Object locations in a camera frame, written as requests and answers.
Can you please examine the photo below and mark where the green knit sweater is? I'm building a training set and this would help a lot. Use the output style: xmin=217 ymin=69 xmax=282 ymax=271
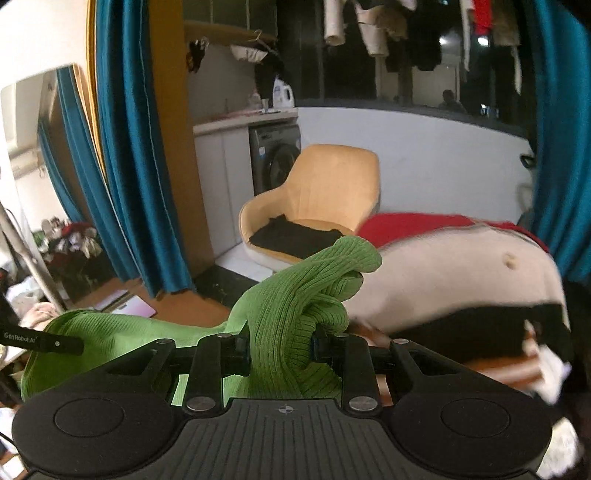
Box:
xmin=20 ymin=236 xmax=382 ymax=400

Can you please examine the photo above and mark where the pink notebook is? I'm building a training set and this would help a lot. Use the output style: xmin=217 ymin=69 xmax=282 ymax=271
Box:
xmin=112 ymin=296 xmax=156 ymax=318

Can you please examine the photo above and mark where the black cloth on chair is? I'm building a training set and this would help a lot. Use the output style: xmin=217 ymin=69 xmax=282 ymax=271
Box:
xmin=249 ymin=215 xmax=344 ymax=259

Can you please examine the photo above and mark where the red garment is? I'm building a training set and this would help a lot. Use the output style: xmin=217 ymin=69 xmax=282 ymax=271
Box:
xmin=356 ymin=212 xmax=550 ymax=253

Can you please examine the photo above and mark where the black garment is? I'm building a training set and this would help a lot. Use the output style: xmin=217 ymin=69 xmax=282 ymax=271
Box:
xmin=390 ymin=303 xmax=573 ymax=364

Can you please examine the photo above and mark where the teal blue curtain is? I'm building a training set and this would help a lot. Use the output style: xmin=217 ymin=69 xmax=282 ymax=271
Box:
xmin=96 ymin=1 xmax=192 ymax=295

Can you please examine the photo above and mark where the tan armchair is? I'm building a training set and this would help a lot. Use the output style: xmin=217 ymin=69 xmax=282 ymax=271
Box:
xmin=238 ymin=144 xmax=381 ymax=272

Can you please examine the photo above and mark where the red white striped cloth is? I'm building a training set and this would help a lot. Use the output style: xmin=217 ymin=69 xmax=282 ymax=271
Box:
xmin=466 ymin=340 xmax=563 ymax=392

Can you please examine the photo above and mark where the grey washing machine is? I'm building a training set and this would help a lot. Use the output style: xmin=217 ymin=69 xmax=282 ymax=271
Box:
xmin=249 ymin=122 xmax=301 ymax=195

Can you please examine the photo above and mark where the white detergent bottle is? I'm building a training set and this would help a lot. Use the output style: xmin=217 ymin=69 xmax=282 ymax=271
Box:
xmin=273 ymin=76 xmax=294 ymax=110

